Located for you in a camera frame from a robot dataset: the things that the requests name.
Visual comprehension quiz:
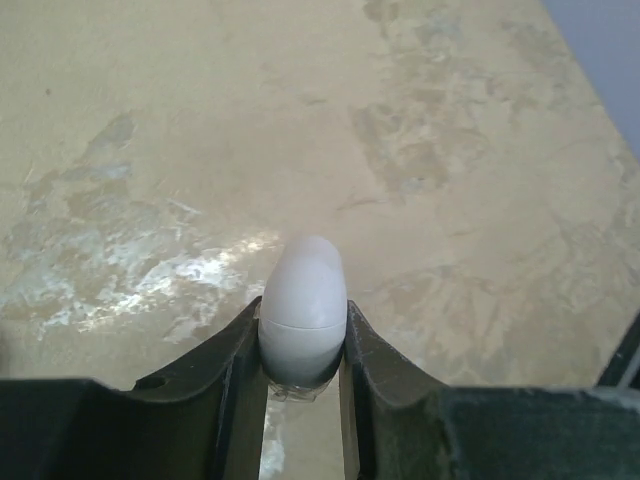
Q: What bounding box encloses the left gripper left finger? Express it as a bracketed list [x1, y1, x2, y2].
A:
[1, 299, 268, 479]

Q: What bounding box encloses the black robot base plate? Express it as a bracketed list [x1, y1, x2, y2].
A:
[597, 314, 640, 390]

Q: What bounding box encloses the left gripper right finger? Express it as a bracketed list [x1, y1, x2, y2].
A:
[339, 304, 639, 479]

